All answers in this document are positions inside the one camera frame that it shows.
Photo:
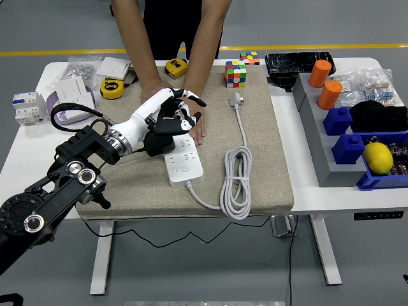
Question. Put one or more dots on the person's left hand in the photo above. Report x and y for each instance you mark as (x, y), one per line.
(200, 130)

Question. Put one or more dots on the person's right hand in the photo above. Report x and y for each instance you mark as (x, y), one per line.
(148, 92)

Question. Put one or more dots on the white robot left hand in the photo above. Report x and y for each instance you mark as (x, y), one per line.
(140, 118)

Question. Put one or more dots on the black plug adapter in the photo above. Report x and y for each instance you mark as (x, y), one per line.
(159, 145)

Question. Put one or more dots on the white power strip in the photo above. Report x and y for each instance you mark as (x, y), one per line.
(186, 169)

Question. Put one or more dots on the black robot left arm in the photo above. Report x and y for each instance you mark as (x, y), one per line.
(54, 197)

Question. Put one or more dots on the person's right forearm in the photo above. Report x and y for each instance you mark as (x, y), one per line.
(137, 38)

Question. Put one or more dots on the person's left forearm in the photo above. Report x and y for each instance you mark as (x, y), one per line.
(208, 38)

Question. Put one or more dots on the yellow black tape measure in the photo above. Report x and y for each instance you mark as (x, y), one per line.
(112, 89)
(176, 67)

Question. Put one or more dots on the large colourful puzzle cube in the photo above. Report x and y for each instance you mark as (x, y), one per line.
(236, 75)

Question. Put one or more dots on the purple bowl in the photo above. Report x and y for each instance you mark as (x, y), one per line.
(73, 118)

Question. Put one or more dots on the black table control panel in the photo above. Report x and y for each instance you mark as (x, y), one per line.
(377, 215)

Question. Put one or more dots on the person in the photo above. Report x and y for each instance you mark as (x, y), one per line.
(175, 25)

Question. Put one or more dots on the clear bag of screws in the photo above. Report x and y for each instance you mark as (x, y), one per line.
(79, 68)

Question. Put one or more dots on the grey-brown mat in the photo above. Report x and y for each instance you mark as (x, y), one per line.
(143, 194)

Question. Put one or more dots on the white table leg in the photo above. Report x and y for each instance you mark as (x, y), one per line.
(102, 258)
(326, 252)

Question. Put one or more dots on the small colourful puzzle cube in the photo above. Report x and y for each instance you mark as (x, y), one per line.
(250, 58)

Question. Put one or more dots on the black power adapter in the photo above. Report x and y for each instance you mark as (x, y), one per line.
(281, 82)

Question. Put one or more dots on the blue plastic bin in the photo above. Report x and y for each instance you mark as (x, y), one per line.
(382, 183)

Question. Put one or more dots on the white circuit breaker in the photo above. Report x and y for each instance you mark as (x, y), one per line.
(28, 106)

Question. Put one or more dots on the black plastic tray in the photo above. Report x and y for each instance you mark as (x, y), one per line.
(296, 62)

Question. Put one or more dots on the yellow lemon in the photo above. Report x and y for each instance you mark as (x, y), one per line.
(378, 158)

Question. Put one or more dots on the silver box under table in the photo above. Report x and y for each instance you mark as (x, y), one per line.
(282, 227)

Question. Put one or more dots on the grey stepped block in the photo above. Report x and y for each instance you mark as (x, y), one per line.
(328, 159)

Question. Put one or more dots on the orange cylinder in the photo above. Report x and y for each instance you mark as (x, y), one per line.
(329, 95)
(320, 74)

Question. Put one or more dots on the blue block with knob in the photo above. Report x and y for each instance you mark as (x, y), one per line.
(338, 121)
(348, 150)

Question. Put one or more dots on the clear bag of small parts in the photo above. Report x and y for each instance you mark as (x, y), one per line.
(349, 87)

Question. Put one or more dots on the black cloth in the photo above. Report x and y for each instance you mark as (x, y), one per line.
(379, 117)

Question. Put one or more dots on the clear bag of resistors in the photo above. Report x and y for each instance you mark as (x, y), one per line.
(381, 89)

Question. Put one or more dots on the white square switch panel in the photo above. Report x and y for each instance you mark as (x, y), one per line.
(113, 67)

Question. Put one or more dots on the white wall socket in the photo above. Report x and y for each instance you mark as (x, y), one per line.
(83, 98)

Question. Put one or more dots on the white switch plate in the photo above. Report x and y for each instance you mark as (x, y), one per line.
(72, 86)

